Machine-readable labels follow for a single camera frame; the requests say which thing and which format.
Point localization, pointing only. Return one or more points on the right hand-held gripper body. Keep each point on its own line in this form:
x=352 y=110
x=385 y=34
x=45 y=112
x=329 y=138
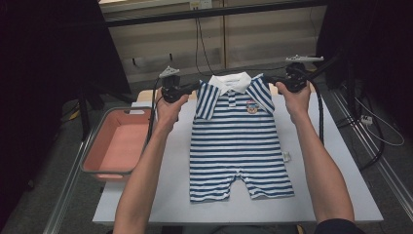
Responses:
x=296 y=79

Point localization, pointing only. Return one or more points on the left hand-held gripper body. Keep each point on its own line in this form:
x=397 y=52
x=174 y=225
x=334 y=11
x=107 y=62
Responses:
x=170 y=89

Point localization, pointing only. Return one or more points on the blue white striped baby romper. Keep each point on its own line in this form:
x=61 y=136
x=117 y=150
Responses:
x=233 y=146

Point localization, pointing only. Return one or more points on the pink basket with grey rim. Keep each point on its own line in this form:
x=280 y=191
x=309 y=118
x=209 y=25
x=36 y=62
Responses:
x=117 y=146

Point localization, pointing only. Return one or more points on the person's right hand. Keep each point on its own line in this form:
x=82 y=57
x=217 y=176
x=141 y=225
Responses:
x=298 y=104

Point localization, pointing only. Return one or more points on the person's left hand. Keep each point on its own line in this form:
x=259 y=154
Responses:
x=167 y=113

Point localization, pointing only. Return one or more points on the yellow floor tape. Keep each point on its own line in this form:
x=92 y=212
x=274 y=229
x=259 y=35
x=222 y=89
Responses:
x=74 y=114
x=311 y=70

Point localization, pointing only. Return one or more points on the light wooden table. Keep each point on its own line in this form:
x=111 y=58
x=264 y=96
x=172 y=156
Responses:
x=142 y=96

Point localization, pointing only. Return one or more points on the black metal stand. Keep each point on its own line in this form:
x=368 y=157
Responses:
x=350 y=91

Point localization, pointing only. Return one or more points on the white power strip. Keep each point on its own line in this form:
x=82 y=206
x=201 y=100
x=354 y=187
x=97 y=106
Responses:
x=367 y=119

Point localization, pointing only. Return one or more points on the black horizontal metal bar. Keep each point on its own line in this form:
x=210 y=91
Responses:
x=227 y=11

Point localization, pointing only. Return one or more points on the narrow black curtain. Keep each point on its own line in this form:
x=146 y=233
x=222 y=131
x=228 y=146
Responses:
x=383 y=48

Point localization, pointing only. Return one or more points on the white table cover sheet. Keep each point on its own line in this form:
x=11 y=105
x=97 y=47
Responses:
x=175 y=195

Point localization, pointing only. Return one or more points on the wide black curtain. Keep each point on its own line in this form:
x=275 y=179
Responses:
x=48 y=65

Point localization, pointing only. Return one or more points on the person's dark shirt sleeve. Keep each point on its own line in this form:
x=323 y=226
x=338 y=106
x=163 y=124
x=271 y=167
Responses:
x=341 y=227

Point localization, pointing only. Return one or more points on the white wall socket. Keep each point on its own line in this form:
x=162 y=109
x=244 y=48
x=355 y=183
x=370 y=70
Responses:
x=201 y=4

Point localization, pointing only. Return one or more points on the aluminium floor rail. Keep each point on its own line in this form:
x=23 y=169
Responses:
x=65 y=195
x=383 y=162

